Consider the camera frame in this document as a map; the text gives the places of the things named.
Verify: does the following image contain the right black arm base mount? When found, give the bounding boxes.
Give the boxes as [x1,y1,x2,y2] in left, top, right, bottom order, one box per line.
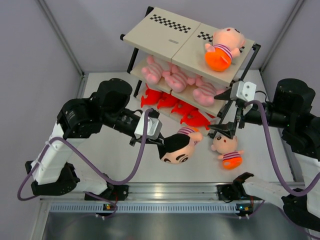
[216,184,261,202]

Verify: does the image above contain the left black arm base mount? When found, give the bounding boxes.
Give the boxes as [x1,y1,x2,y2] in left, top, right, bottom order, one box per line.
[84,183,129,201]

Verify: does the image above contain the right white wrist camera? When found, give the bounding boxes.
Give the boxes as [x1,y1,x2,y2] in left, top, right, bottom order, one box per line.
[230,81,257,102]

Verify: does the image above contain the red whale plush rightmost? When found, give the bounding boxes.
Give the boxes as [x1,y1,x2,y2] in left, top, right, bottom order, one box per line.
[180,110,216,130]

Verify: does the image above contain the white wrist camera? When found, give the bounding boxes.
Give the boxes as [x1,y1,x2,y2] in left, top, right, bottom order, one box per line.
[134,108,162,140]
[230,81,257,102]

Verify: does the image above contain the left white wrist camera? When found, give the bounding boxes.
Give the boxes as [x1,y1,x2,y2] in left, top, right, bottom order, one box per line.
[134,108,162,140]

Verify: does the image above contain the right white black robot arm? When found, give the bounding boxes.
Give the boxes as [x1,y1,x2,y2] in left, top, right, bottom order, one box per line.
[210,78,320,231]

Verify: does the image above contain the aluminium rail base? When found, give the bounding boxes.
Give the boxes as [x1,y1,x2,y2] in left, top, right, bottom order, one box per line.
[39,181,306,201]

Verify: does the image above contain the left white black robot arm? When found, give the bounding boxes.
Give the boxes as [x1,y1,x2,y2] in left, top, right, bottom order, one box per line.
[25,78,165,200]

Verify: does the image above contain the beige three-tier shelf black frame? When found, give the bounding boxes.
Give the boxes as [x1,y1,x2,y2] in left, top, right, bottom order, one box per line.
[119,6,262,140]

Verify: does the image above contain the red whale plush leftmost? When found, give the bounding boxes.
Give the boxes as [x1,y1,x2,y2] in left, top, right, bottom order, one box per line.
[140,84,163,109]

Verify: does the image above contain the grey slotted cable duct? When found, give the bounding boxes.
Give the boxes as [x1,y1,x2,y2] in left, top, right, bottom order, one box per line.
[50,202,253,214]

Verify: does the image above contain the pink striped frog plush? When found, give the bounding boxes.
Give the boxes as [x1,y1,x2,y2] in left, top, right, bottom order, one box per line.
[192,77,227,107]
[162,65,200,93]
[141,55,172,85]

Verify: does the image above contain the red whale plush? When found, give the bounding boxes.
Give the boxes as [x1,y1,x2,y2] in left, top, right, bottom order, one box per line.
[180,110,216,130]
[140,84,163,109]
[156,92,179,109]
[171,100,197,116]

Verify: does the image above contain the boy doll face up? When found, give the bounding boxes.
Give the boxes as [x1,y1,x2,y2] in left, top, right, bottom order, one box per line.
[204,27,246,72]

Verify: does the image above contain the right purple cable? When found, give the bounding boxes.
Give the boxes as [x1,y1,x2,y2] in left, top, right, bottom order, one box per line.
[243,99,320,218]

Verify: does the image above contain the boy doll black hair back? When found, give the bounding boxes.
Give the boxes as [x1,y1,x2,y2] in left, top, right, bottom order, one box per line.
[157,126,204,165]

